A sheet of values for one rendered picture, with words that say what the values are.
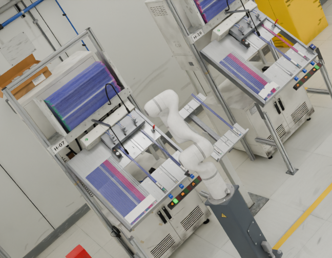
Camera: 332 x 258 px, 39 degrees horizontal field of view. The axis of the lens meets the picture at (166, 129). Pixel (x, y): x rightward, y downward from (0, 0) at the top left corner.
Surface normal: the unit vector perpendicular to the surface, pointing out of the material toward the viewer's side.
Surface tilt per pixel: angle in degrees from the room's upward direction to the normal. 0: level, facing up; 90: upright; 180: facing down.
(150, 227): 90
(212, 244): 0
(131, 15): 90
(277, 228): 0
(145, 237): 90
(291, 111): 90
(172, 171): 42
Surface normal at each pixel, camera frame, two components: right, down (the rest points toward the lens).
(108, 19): 0.51, 0.15
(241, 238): -0.50, 0.63
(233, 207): 0.72, -0.07
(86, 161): 0.00, -0.47
